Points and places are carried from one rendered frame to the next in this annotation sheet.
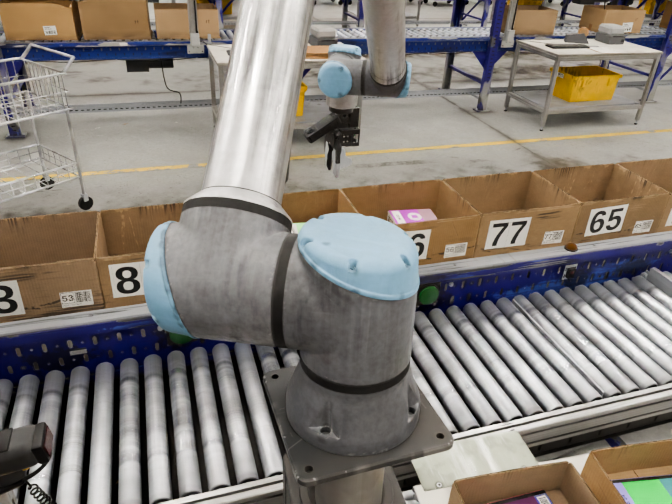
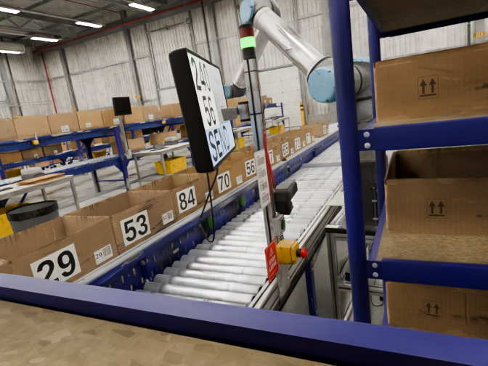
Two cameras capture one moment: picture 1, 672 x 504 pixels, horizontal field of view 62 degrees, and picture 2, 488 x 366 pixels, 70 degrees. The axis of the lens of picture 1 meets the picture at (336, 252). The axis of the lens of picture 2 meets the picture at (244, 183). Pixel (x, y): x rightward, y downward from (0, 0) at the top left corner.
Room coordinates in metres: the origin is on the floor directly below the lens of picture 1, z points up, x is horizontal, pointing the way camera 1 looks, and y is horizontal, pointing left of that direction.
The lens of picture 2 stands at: (-0.21, 1.54, 1.40)
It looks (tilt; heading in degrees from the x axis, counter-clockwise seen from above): 12 degrees down; 316
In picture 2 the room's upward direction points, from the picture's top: 8 degrees counter-clockwise
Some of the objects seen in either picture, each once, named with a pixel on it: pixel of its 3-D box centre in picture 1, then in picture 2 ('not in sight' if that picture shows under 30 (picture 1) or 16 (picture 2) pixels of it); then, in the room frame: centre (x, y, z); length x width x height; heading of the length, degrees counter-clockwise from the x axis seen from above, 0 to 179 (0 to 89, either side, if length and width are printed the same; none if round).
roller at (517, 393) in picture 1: (489, 357); (301, 192); (1.32, -0.48, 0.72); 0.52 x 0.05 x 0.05; 19
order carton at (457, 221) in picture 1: (405, 223); (236, 166); (1.72, -0.23, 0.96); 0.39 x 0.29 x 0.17; 109
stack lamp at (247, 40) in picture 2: not in sight; (247, 38); (0.66, 0.61, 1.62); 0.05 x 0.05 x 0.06
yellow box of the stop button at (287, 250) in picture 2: not in sight; (293, 247); (0.61, 0.56, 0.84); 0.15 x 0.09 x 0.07; 109
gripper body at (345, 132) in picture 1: (342, 125); not in sight; (1.62, 0.00, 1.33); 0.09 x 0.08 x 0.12; 113
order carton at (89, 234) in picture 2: not in sight; (46, 255); (1.21, 1.24, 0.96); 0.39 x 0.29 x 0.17; 109
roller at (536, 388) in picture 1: (507, 354); (304, 189); (1.34, -0.55, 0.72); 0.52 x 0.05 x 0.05; 19
